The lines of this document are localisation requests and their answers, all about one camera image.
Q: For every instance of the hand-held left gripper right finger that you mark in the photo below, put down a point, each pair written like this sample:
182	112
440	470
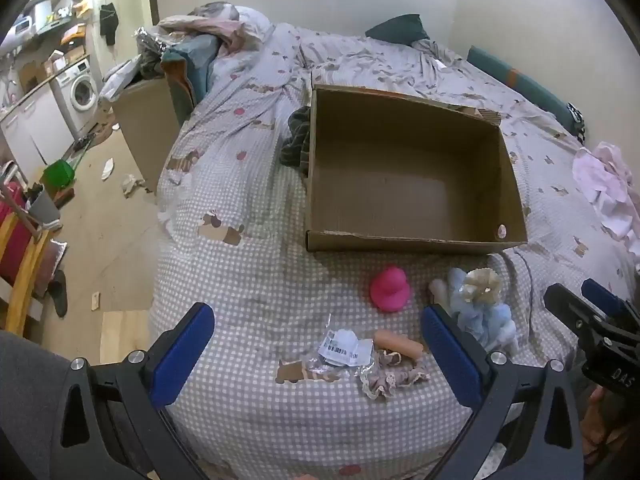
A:
450	360

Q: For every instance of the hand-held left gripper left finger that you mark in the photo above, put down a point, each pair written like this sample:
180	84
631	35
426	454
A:
182	355

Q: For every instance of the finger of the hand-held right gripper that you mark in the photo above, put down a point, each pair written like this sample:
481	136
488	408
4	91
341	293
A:
565	307
602	297

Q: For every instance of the light blue plush toy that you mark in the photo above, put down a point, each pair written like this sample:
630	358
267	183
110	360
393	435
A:
487	320

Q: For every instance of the lace trimmed fabric scrunchie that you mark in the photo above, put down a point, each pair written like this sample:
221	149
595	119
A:
395	377

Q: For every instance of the peach soft cylinder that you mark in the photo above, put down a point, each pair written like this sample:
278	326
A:
400	344

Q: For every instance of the person's right hand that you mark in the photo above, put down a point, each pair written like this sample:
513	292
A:
597	417

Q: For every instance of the pink rubber toy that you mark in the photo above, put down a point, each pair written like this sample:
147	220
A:
391	290

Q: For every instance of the bed with printed checked sheet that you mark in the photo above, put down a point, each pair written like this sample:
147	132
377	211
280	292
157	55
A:
240	270

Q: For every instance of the clear plastic packet with label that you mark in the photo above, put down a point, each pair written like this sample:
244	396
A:
340	347

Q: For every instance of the pale pink crumpled cloth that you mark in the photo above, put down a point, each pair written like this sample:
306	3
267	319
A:
607	185

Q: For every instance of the black slipper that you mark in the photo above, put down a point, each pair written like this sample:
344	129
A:
59	292

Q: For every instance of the person's grey trouser leg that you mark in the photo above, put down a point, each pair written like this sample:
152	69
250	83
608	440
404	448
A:
30	410

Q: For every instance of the yellow wooden chair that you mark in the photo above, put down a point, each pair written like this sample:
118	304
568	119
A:
27	270

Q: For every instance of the crumpled paper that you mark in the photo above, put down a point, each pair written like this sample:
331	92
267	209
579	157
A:
131	185

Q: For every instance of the white paper scrap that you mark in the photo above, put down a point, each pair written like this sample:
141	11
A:
107	169

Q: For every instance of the grey plastic bin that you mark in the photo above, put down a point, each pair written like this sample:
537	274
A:
44	205

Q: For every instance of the green plastic bucket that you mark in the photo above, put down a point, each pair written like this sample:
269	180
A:
59	172

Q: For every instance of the teal bolster cushion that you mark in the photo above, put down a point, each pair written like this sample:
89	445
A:
520	80

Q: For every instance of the tall cardboard box with clothes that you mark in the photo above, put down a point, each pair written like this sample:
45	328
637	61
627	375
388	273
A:
145	125

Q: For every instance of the dark striped cloth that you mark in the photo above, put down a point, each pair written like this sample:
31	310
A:
297	140

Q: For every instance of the white kitchen cabinet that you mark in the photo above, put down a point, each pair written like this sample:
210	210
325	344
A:
35	125

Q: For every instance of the teal folded cloth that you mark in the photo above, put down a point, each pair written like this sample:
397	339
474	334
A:
190	67

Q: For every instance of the white washing machine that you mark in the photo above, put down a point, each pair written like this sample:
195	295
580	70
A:
77	85

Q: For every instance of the dark green pillow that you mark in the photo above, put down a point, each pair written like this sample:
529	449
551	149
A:
400	27

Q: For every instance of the pink and grey blanket pile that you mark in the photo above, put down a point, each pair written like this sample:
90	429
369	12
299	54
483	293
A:
215	22

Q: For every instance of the black hanging garment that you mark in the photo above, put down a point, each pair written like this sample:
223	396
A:
109	22

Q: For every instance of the cluttered wall shelf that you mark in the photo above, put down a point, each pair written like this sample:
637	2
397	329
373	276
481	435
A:
45	15

